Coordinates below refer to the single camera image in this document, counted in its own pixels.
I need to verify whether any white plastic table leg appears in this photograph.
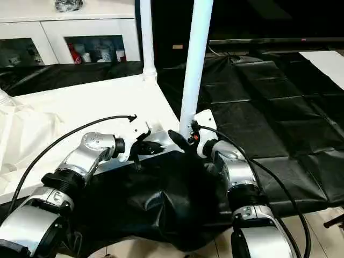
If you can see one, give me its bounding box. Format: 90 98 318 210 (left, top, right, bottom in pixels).
139 0 159 81
0 90 12 107
178 0 215 138

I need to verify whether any black mat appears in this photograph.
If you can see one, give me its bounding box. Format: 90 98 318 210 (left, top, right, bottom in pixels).
0 51 344 253

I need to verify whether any large black case yellow label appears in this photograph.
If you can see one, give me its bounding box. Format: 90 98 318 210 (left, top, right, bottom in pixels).
150 0 214 70

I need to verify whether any red bottle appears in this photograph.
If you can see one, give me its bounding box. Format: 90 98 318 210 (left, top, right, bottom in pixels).
68 42 82 65

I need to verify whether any grey metal bar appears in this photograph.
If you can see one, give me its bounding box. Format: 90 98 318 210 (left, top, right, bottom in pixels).
209 37 344 51

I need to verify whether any white cabinet with glass doors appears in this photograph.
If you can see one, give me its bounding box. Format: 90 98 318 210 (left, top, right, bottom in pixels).
0 0 142 66

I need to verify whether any white flat panel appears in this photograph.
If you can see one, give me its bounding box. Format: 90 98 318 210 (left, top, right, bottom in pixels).
299 50 344 91

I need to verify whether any thin black rod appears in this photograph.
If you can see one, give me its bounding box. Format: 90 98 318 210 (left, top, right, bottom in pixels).
323 214 344 229

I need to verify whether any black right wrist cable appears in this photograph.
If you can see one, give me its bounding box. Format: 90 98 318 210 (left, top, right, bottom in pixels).
192 124 313 258

